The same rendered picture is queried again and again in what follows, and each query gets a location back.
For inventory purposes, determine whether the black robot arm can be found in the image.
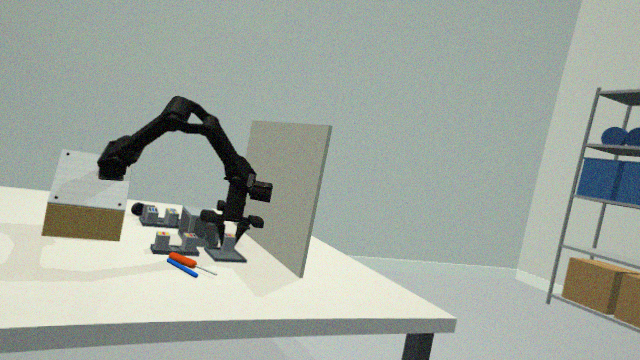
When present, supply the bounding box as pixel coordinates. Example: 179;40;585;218
97;96;273;203

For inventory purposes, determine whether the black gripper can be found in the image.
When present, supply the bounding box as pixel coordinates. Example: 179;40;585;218
200;195;264;246

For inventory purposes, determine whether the blue rod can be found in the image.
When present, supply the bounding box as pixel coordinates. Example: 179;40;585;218
167;258;199;278

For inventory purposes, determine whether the orange-handled screwdriver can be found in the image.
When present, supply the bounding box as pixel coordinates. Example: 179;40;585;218
169;252;217;276

